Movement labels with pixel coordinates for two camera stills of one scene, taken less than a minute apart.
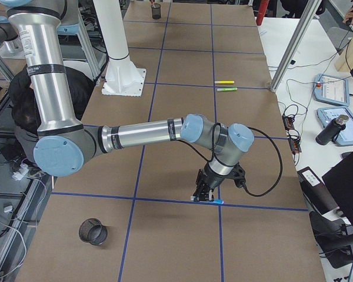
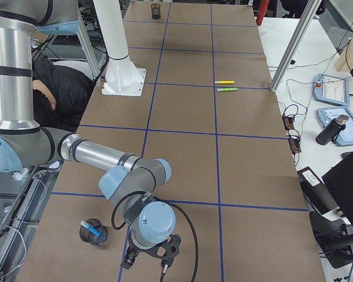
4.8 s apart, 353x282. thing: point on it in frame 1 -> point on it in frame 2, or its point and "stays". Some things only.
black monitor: (345, 182) stays
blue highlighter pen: (216, 201) -> (93, 230)
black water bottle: (332, 130) stays
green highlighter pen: (227, 89) stays
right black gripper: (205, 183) -> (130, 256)
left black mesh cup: (156, 10) stays
